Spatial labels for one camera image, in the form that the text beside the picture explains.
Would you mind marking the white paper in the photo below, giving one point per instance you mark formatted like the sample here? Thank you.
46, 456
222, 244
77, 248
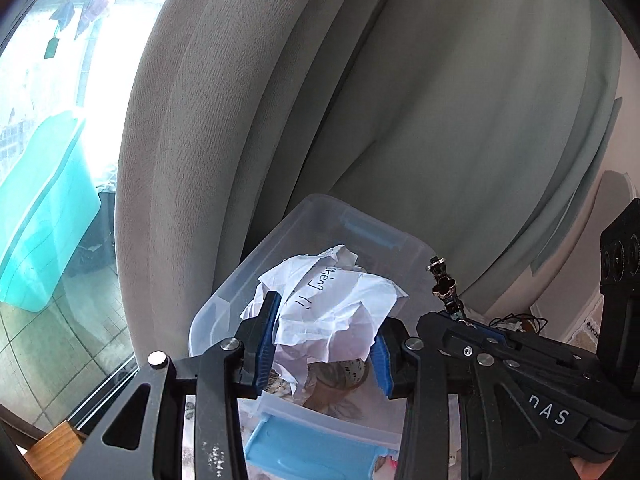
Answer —
330, 310

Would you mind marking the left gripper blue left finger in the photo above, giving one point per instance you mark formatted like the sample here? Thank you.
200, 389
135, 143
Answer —
236, 368

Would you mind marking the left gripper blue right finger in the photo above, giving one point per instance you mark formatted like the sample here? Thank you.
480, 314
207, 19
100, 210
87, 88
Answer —
425, 371

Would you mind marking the clear tape roll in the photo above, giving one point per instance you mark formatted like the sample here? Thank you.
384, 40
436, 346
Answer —
341, 375

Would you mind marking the grey green curtain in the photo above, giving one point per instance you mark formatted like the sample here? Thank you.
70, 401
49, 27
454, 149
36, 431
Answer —
477, 126

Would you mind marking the clear plastic storage bin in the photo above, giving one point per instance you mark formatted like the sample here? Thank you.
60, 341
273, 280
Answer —
317, 432

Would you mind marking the black beaded hair clip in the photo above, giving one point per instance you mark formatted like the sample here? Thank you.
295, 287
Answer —
445, 289

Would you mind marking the teal plastic tub outside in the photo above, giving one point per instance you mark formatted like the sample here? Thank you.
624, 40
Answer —
48, 201

